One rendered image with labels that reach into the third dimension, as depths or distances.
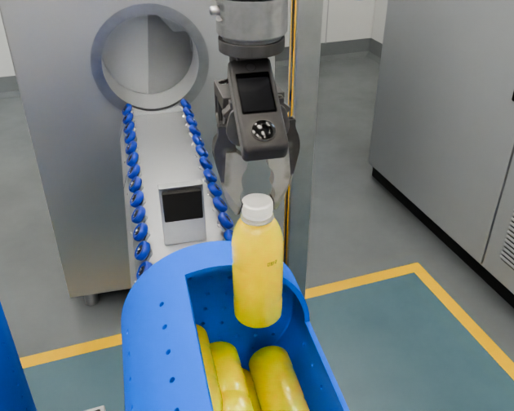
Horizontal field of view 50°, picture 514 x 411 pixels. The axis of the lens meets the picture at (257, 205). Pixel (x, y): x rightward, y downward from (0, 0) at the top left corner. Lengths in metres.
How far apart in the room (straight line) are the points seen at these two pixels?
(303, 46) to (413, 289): 1.62
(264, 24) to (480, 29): 2.05
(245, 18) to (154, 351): 0.40
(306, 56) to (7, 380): 0.97
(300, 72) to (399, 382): 1.36
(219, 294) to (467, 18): 2.01
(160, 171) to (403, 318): 1.35
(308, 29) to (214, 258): 0.70
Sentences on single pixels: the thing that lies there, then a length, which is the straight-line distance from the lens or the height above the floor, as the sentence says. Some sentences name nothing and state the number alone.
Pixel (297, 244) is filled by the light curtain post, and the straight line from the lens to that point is 1.59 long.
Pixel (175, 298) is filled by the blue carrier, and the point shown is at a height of 1.22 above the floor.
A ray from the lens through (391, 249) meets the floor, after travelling 2.92.
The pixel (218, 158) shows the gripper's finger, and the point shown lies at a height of 1.42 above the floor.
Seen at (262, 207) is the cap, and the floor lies 1.36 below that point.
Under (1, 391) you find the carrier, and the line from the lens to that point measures 1.34.
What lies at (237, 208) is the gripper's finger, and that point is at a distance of 0.67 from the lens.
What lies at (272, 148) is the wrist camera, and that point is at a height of 1.47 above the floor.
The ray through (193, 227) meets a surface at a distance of 1.31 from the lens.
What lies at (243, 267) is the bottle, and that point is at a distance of 0.69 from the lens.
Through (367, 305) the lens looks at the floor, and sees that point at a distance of 2.56.
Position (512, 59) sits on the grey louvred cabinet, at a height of 1.03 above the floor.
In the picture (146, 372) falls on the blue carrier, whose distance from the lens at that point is 0.71.
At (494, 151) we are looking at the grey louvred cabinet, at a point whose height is 0.64.
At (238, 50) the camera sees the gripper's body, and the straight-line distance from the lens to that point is 0.58.
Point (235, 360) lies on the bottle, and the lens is 0.85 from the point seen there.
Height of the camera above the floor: 1.71
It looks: 33 degrees down
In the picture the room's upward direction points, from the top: straight up
